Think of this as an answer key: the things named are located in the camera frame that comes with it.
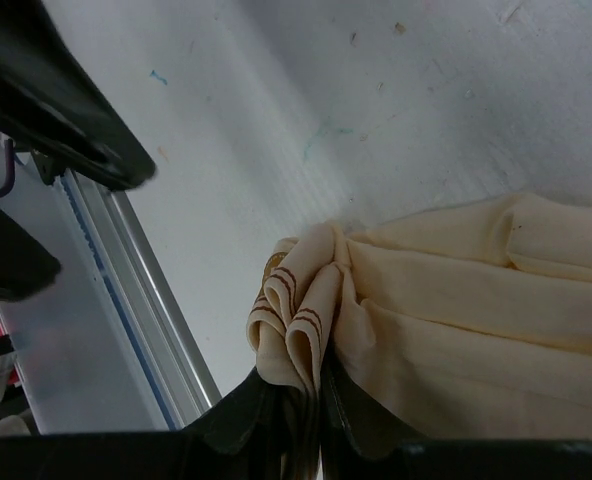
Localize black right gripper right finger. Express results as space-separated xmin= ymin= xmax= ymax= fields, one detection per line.
xmin=320 ymin=353 xmax=592 ymax=479

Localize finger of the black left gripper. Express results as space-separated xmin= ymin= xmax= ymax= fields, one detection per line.
xmin=0 ymin=209 xmax=61 ymax=302
xmin=0 ymin=1 xmax=156 ymax=191

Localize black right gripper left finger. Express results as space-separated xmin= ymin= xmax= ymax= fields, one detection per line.
xmin=0 ymin=371 xmax=319 ymax=479

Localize cream beige underwear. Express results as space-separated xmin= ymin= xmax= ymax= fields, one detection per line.
xmin=247 ymin=193 xmax=592 ymax=439

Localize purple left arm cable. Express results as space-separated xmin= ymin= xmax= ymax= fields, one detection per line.
xmin=0 ymin=137 xmax=18 ymax=200

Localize aluminium mounting rail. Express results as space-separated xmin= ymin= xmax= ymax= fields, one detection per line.
xmin=0 ymin=166 xmax=220 ymax=434

